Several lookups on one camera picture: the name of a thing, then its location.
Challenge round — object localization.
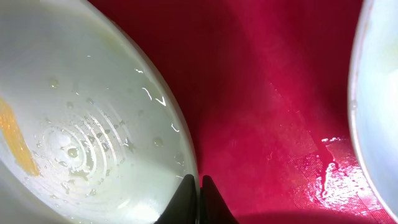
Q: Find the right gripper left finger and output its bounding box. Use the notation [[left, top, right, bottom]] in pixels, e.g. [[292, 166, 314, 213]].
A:
[[155, 174, 197, 224]]

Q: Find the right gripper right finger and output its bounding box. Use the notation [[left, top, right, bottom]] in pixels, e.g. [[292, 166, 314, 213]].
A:
[[199, 175, 238, 224]]

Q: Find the pale green plate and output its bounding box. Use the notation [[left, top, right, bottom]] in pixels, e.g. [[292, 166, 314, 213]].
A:
[[1, 1, 197, 223]]

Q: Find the red plastic tray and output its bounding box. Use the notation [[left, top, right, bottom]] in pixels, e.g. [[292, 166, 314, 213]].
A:
[[93, 0, 392, 223]]

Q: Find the light blue plate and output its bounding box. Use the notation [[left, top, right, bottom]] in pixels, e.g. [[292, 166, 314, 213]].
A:
[[348, 0, 397, 220]]

